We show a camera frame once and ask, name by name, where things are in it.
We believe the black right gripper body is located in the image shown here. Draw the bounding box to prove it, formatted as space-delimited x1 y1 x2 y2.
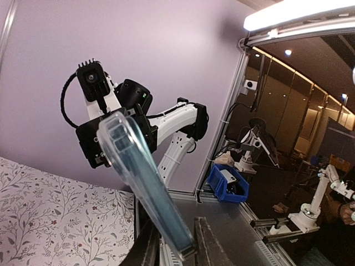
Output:
75 79 158 168

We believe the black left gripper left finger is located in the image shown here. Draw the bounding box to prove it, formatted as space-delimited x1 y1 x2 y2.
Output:
119 220 160 266

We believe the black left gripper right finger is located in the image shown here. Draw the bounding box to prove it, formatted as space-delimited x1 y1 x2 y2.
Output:
194 217 234 266

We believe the blue phone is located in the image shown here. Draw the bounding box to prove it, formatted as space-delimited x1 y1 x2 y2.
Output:
95 110 195 258

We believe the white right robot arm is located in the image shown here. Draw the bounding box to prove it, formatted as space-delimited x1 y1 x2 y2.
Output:
75 79 209 184

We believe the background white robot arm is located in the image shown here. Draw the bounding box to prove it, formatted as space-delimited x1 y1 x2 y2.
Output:
288 164 354 234

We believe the blue storage bin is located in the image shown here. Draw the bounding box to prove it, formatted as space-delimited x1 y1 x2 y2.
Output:
207 164 250 203

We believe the floral patterned table mat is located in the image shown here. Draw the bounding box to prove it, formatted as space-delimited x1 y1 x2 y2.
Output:
1 158 135 265

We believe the ceiling light bar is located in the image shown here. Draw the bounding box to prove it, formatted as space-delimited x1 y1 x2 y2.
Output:
244 1 354 32

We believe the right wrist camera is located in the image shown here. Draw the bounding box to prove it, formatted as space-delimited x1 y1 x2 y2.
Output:
76 58 123 117

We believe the aluminium frame post back left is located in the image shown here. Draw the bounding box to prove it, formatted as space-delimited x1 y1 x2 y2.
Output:
1 0 19 67

